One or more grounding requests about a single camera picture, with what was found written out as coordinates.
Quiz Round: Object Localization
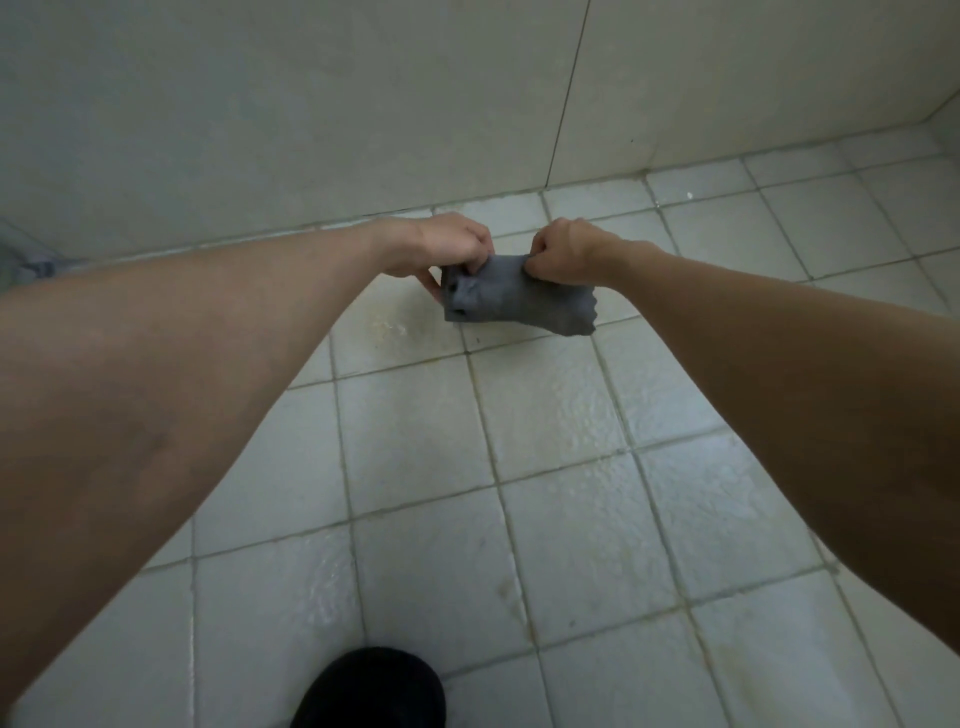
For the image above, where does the person's left hand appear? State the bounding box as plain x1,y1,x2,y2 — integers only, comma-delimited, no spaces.
372,212,496,308

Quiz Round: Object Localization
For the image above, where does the person's right hand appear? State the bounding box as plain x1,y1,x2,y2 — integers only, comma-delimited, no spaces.
525,217,625,289

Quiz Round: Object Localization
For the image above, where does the grey wet cloth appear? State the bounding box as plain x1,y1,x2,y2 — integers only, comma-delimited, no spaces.
438,253,599,337

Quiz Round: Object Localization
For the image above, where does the person's right forearm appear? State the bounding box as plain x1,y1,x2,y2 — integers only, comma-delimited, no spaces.
596,238,960,650

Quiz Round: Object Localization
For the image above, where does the person's left forearm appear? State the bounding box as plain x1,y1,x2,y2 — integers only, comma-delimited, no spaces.
0,221,399,706

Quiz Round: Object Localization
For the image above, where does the grey fabric item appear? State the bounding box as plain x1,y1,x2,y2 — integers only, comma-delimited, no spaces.
0,217,87,290

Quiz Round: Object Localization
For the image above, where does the black shoe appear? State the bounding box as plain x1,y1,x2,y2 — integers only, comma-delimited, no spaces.
289,647,448,728

